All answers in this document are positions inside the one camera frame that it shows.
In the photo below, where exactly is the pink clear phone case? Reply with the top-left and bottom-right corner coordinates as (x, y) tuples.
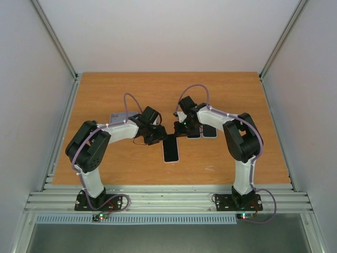
(162, 133), (181, 163)

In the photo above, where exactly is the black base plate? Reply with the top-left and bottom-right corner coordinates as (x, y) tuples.
(74, 192), (123, 211)
(211, 193), (263, 212)

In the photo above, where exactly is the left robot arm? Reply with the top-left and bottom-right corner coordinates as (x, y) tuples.
(65, 106), (168, 210)

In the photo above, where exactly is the left aluminium corner post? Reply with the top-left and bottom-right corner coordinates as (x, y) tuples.
(29, 0), (78, 81)

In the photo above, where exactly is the black phone pink edge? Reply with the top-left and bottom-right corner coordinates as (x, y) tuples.
(187, 133), (201, 139)

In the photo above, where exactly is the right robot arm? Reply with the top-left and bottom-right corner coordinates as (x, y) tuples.
(174, 96), (263, 210)

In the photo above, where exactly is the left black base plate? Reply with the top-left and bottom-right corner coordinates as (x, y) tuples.
(74, 192), (123, 211)

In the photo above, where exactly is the small circuit board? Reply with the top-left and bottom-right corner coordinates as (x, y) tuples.
(236, 212), (257, 220)
(92, 213), (109, 222)

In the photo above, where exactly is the aluminium front rail frame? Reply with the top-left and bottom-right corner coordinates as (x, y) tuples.
(24, 184), (313, 214)

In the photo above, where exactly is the right small circuit board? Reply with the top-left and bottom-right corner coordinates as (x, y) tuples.
(236, 212), (257, 220)

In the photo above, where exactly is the purple cable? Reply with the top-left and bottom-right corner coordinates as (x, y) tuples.
(174, 84), (277, 224)
(71, 92), (147, 212)

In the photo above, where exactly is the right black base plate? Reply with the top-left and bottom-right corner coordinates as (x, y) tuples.
(211, 193), (263, 212)

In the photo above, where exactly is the aluminium corner post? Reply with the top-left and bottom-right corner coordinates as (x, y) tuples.
(259, 0), (309, 82)
(29, 0), (78, 81)

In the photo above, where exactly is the grey slotted cable duct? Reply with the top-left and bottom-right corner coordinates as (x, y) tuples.
(36, 214), (237, 226)

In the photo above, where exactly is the lavender phone case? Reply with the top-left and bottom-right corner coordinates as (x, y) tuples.
(110, 112), (137, 125)

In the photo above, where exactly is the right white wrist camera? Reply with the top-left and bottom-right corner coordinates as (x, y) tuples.
(173, 111), (187, 123)

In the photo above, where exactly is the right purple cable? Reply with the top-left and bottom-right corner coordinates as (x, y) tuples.
(174, 84), (277, 224)

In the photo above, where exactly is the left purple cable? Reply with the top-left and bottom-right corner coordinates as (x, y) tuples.
(71, 92), (147, 212)

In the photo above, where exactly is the black phone blue edge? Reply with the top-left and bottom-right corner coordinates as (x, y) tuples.
(202, 124), (217, 139)

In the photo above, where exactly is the left small circuit board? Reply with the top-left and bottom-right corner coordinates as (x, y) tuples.
(92, 213), (109, 222)

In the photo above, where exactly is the right aluminium corner post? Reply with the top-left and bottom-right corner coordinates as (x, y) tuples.
(259, 0), (309, 82)

